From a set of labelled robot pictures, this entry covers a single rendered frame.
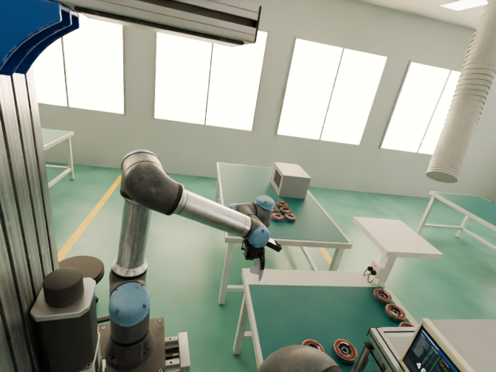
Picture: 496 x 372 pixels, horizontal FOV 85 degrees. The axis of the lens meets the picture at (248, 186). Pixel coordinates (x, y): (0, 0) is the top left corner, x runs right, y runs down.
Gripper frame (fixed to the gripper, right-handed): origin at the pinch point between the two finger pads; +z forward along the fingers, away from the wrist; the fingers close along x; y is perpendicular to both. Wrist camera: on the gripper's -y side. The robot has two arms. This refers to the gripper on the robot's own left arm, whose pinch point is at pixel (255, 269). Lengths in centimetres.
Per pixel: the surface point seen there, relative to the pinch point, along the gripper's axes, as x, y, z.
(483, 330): 54, -56, -16
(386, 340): 39, -40, 4
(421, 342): 50, -38, -10
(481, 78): -30, -127, -97
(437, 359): 56, -37, -11
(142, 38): -414, 68, -102
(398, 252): 1, -80, -5
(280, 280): -33, -36, 41
